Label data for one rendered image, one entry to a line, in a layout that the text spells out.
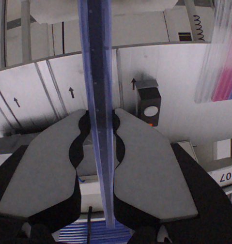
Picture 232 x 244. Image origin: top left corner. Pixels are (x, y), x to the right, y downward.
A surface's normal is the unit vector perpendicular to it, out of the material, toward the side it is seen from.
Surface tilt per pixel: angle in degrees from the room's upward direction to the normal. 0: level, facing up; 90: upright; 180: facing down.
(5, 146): 136
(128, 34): 90
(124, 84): 46
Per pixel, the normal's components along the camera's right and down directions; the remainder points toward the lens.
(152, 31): 0.04, 0.11
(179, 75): 0.11, 0.76
